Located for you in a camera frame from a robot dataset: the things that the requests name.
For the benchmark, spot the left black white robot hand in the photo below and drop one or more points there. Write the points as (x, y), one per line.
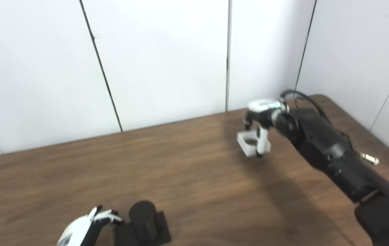
(78, 229)

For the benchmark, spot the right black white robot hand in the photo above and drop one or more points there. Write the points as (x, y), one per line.
(263, 106)

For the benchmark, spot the white square piece with hole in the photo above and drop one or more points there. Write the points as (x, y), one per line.
(247, 148)

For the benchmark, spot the black peg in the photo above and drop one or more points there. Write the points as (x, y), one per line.
(143, 218)

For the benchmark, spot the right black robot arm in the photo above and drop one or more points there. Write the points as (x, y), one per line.
(338, 157)

